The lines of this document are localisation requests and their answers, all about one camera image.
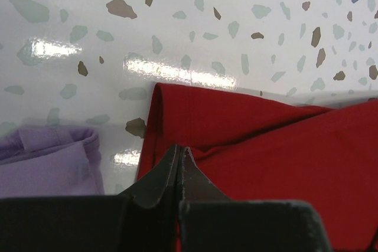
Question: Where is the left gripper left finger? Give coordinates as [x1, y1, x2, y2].
[1, 145, 181, 251]

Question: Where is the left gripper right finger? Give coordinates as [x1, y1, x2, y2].
[177, 147, 332, 251]

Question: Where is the red t shirt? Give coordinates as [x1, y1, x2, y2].
[138, 83, 377, 251]

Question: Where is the folded lavender t shirt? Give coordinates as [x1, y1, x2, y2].
[1, 126, 104, 198]

